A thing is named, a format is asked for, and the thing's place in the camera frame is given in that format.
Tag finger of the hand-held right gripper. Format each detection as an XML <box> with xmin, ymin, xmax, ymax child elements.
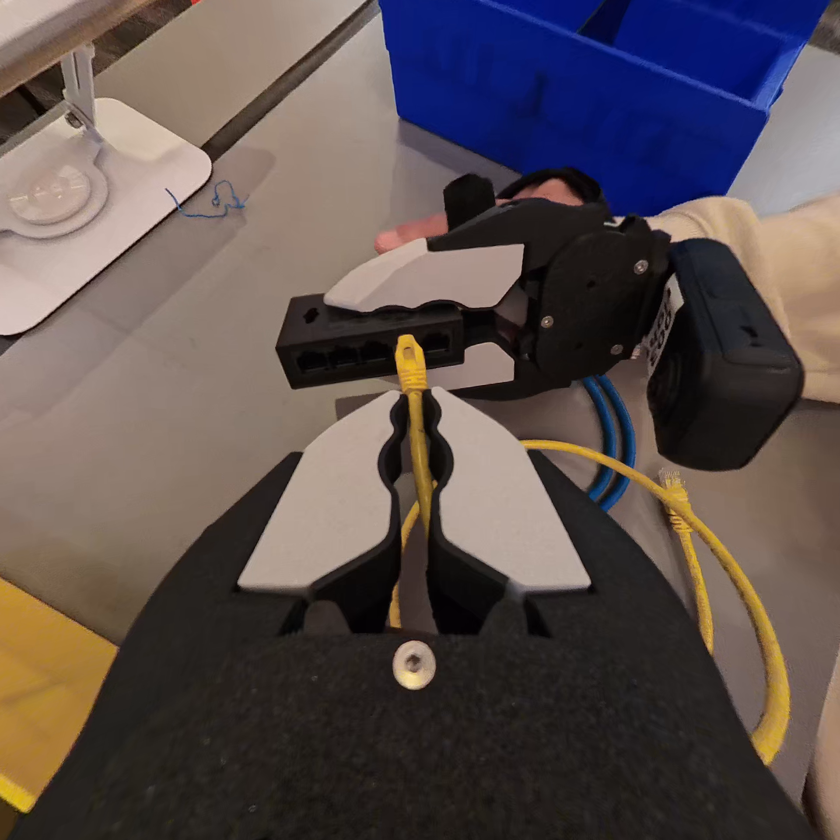
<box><xmin>453</xmin><ymin>341</ymin><xmax>518</xmax><ymax>389</ymax></box>
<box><xmin>323</xmin><ymin>239</ymin><xmax>526</xmax><ymax>312</ymax></box>

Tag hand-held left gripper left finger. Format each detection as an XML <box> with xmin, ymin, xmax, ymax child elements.
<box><xmin>236</xmin><ymin>390</ymin><xmax>403</xmax><ymax>635</ymax></box>

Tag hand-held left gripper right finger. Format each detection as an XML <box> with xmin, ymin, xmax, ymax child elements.
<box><xmin>425</xmin><ymin>387</ymin><xmax>593</xmax><ymax>636</ymax></box>

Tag yellow ethernet cable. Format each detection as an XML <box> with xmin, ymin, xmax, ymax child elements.
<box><xmin>388</xmin><ymin>335</ymin><xmax>791</xmax><ymax>765</ymax></box>

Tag black network switch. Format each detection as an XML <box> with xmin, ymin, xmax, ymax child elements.
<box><xmin>276</xmin><ymin>294</ymin><xmax>467</xmax><ymax>391</ymax></box>

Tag blue ethernet cable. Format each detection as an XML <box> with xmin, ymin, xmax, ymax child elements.
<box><xmin>581</xmin><ymin>374</ymin><xmax>637</xmax><ymax>514</ymax></box>

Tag yellow plastic bin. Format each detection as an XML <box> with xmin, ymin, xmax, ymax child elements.
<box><xmin>0</xmin><ymin>577</ymin><xmax>120</xmax><ymax>813</ymax></box>

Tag person's right forearm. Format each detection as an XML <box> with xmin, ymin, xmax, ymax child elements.
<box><xmin>646</xmin><ymin>196</ymin><xmax>840</xmax><ymax>403</ymax></box>

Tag person's right hand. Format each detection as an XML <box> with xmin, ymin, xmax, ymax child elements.
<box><xmin>374</xmin><ymin>167</ymin><xmax>608</xmax><ymax>256</ymax></box>

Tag blue plastic bin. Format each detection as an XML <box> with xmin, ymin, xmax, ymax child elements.
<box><xmin>379</xmin><ymin>0</ymin><xmax>833</xmax><ymax>217</ymax></box>

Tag blue thread scrap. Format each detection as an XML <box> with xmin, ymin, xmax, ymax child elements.
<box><xmin>164</xmin><ymin>178</ymin><xmax>250</xmax><ymax>219</ymax></box>

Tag black bin divider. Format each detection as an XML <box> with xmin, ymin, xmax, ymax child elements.
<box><xmin>577</xmin><ymin>0</ymin><xmax>632</xmax><ymax>47</ymax></box>

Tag white stand base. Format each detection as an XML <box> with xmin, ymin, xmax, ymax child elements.
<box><xmin>0</xmin><ymin>98</ymin><xmax>213</xmax><ymax>337</ymax></box>

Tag beige trousers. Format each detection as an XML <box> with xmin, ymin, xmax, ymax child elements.
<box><xmin>802</xmin><ymin>669</ymin><xmax>840</xmax><ymax>840</ymax></box>

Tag dark desk cable flap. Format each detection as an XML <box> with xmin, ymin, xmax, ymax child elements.
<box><xmin>200</xmin><ymin>0</ymin><xmax>383</xmax><ymax>161</ymax></box>

